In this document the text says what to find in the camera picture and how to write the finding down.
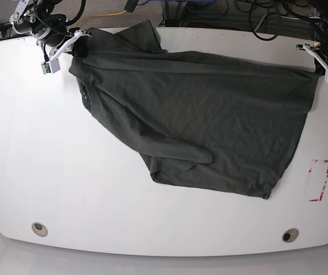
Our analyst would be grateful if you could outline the table grommet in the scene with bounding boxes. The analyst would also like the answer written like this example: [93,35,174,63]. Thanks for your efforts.
[282,228,299,243]
[32,222,48,237]

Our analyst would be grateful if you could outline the left table grommet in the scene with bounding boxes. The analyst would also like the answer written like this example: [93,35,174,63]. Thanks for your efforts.
[32,222,48,237]

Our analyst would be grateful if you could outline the red tape rectangle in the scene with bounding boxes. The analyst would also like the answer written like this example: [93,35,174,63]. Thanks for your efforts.
[305,159,328,202]

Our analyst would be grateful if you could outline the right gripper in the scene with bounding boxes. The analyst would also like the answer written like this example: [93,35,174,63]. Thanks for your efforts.
[10,5,67,47]

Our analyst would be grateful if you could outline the yellow cable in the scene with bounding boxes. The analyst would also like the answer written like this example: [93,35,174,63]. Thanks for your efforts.
[75,10,126,29]

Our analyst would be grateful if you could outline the dark grey T-shirt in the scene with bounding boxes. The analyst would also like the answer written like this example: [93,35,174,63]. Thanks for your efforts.
[69,21,318,199]

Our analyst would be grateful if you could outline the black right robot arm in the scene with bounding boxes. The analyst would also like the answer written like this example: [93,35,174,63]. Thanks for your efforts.
[9,0,86,48]

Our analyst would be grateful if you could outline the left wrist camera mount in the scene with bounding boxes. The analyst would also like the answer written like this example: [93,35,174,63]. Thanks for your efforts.
[296,42,328,83]

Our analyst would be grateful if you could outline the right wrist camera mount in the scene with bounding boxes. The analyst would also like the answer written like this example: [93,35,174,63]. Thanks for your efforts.
[41,29,92,74]

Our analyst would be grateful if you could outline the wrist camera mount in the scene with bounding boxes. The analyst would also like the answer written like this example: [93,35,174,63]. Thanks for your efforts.
[41,29,92,74]
[296,42,328,83]

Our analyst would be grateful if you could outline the right table grommet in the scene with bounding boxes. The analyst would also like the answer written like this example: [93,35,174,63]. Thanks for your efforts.
[282,228,299,243]

